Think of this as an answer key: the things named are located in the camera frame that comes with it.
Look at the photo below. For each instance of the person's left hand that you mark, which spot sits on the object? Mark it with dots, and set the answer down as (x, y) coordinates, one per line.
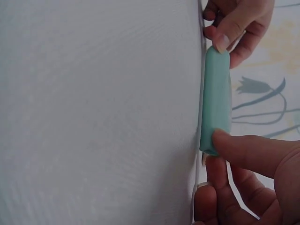
(243, 21)

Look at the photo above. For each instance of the person's right hand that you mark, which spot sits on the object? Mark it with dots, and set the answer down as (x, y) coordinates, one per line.
(262, 187)

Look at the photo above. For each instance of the person's left fingers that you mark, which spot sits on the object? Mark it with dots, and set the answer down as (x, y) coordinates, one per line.
(230, 28)

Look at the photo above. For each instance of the teal plastic clip bar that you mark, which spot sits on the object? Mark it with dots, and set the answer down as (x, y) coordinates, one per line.
(215, 98)

